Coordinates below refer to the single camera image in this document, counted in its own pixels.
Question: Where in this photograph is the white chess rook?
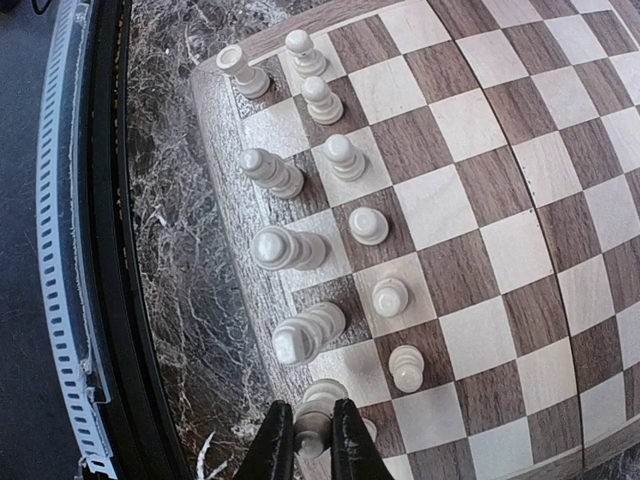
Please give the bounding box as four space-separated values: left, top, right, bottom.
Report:
216 44 270 99

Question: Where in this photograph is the white bishop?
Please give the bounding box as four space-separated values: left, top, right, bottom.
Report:
238 148 304 199
293 378 348 459

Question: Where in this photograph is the white chess pawn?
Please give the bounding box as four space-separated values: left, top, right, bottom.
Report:
285 29 327 78

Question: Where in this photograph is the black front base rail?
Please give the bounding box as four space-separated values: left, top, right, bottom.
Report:
86 1 191 479

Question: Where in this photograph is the wooden chess board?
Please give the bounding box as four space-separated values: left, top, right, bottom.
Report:
191 1 639 479

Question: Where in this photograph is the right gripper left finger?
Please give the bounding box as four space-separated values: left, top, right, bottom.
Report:
239 401 294 480

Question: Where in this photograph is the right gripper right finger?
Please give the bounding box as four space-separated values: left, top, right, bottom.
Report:
331 399 393 480

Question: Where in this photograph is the white chess queen piece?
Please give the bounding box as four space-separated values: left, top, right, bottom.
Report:
272 302 346 367

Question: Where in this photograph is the grey slotted cable duct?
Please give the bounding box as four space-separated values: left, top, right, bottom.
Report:
36 1 117 479

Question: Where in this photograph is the white chess king piece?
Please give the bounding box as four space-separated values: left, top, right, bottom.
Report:
250 226 328 271

